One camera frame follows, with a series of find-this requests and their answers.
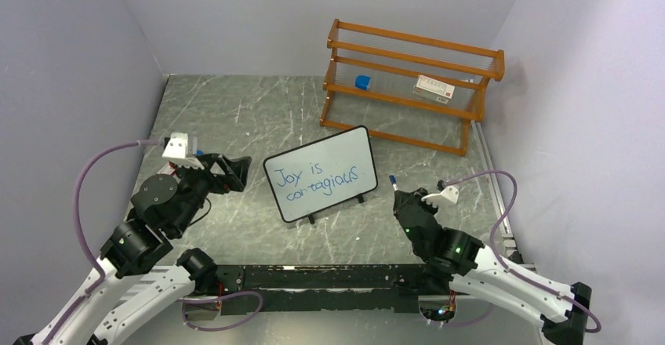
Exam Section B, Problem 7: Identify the blue eraser on shelf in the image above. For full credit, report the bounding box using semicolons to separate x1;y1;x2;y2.
354;74;372;91

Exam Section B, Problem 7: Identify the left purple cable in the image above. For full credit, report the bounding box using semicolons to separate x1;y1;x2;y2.
38;139;264;345

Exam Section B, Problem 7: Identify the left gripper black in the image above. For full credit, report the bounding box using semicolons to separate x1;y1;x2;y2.
169;151;251;234

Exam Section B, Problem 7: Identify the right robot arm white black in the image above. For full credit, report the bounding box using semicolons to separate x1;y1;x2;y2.
393;189;592;344

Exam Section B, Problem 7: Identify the orange wooden shelf rack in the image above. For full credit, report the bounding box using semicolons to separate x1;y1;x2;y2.
319;19;506;156

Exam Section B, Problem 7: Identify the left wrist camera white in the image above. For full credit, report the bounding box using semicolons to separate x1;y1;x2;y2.
162;133;204;169

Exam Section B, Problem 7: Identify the white red box on shelf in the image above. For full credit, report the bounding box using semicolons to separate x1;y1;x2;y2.
412;75;456;104

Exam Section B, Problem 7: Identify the white blue marker pen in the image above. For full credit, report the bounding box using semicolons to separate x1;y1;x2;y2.
388;175;399;191

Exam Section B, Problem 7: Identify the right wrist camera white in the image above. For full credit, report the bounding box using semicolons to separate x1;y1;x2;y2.
421;186;460;208

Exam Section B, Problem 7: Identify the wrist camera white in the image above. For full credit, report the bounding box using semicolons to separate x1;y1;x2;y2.
162;133;204;169
421;186;460;208

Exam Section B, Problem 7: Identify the purple cable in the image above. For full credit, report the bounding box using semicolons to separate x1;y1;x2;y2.
38;139;264;345
438;169;602;334

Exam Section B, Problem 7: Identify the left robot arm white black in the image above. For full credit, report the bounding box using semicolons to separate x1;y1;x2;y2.
15;154;252;344

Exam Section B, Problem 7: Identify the red white small box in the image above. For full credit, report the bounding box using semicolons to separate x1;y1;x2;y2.
158;162;175;176

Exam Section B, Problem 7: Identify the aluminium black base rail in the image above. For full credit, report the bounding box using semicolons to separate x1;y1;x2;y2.
71;263;559;345

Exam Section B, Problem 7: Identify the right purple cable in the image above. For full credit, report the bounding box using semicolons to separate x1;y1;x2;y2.
438;169;602;334

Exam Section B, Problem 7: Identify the small whiteboard black frame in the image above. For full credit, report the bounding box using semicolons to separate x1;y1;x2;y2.
263;125;378;223

